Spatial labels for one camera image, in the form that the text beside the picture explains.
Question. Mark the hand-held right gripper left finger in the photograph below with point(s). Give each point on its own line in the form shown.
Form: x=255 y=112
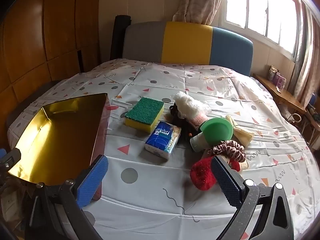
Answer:
x=91 y=180

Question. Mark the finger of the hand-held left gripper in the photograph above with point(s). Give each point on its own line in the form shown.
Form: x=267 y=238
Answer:
x=10 y=160

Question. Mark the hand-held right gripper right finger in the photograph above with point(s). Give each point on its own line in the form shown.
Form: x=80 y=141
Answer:
x=225 y=180

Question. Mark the red fuzzy sock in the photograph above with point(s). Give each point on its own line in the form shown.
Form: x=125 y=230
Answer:
x=202 y=175

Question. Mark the brown satin scrunchie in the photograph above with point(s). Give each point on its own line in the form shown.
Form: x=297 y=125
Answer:
x=232 y=147

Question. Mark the white plastic cup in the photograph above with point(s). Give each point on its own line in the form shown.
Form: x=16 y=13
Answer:
x=197 y=141

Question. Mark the green silicone lid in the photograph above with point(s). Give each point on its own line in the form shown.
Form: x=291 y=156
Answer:
x=216 y=132

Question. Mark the cream mesh cloth roll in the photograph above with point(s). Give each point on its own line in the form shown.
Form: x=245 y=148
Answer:
x=241 y=133

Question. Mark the red gift box gold interior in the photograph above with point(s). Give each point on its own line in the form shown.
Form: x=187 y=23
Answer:
x=62 y=135

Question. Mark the pink towel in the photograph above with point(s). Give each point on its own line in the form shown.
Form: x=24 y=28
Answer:
x=198 y=120

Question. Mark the black braided wig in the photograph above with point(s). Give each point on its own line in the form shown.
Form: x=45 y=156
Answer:
x=185 y=127

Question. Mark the blue tissue pack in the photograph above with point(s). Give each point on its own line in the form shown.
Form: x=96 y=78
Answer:
x=162 y=140

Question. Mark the white plastic bag bundle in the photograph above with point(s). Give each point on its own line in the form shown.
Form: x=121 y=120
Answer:
x=186 y=105

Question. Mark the green and yellow sponge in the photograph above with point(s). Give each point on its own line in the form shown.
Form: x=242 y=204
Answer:
x=145 y=110

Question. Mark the wooden side table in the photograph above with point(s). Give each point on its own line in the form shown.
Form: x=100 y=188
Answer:
x=287 y=97

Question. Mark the wooden wardrobe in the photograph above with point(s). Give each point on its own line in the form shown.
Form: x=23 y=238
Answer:
x=50 y=30

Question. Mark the grey yellow blue headboard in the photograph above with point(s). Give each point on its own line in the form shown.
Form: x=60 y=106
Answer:
x=185 y=42

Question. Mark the black rolled mat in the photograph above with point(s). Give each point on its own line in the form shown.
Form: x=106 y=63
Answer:
x=120 y=35

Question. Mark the beige patterned curtain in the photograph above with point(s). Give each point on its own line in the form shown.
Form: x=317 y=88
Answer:
x=197 y=2
x=307 y=55

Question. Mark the window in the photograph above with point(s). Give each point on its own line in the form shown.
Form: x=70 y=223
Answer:
x=257 y=5

